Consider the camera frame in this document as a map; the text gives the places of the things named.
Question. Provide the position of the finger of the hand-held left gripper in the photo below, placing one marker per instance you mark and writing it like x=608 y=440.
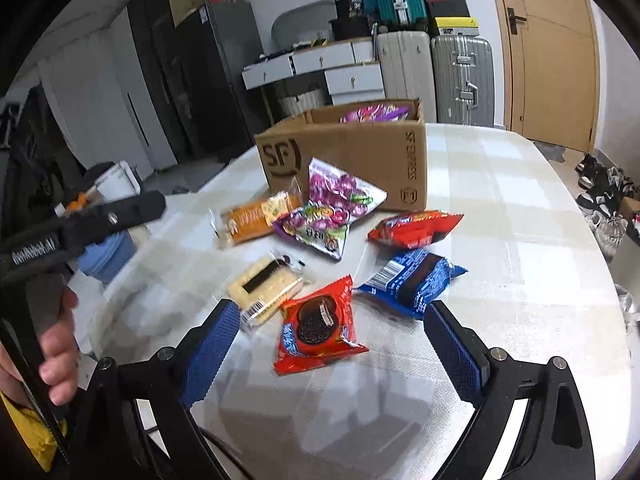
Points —
x=125 y=215

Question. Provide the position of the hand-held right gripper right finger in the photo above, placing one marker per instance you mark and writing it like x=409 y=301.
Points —
x=455 y=355

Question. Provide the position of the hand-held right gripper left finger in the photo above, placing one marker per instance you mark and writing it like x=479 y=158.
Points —
x=210 y=355

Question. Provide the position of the pale yellow wafer packet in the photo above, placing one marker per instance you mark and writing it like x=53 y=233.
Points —
x=260 y=292

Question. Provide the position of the blue cookie packet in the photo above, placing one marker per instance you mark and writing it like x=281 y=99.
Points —
x=405 y=280

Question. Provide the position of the red cookie packet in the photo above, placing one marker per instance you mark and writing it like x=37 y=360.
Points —
x=315 y=330
x=415 y=227

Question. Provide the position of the orange cracker packet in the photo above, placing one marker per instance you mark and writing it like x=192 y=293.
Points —
x=250 y=217

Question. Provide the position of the purple grape candy bag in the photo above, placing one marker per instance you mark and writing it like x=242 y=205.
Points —
x=372 y=112
x=340 y=185

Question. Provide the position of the brown cardboard box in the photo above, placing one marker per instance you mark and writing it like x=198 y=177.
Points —
x=350 y=155

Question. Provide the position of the person's left hand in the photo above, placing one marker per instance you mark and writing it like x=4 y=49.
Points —
x=60 y=360

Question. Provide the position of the white electric kettle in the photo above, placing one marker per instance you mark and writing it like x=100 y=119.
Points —
x=117 y=182

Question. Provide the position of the blue plastic container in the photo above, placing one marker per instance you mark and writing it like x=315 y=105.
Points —
x=110 y=262

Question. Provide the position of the black bag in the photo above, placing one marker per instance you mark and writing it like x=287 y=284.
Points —
x=97 y=172

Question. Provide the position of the white cabinet door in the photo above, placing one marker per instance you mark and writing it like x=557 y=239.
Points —
x=135 y=110

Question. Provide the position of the dark tall cabinet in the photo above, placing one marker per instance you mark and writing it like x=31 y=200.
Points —
x=150 y=60

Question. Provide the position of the black refrigerator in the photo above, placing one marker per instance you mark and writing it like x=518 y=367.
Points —
x=215 y=85

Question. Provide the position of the woven wicker basket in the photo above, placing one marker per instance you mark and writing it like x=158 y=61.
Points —
x=300 y=102

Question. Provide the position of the pile of scattered sneakers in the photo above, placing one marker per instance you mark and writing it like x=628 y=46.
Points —
x=600 y=195

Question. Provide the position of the beige floor rug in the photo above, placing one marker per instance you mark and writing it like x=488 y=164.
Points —
x=550 y=150

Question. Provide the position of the white drawer desk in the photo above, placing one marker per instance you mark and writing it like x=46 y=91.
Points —
x=350 y=82

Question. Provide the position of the grey oval panel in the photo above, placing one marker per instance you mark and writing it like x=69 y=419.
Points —
x=300 y=20

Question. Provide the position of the silver suitcase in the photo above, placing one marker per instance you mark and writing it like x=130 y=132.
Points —
x=450 y=75

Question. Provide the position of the wooden door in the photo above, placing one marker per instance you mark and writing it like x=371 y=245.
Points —
x=550 y=85

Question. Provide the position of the black basket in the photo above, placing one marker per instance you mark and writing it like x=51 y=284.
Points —
x=350 y=30

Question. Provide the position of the beige suitcase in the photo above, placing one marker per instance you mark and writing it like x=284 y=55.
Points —
x=405 y=65

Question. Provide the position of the black labelled container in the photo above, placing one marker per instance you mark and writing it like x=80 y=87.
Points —
x=348 y=2

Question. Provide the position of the yellow and white shoe box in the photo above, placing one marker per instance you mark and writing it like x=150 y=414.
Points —
x=456 y=26

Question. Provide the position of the black shoe box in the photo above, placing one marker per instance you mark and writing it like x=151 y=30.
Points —
x=447 y=11

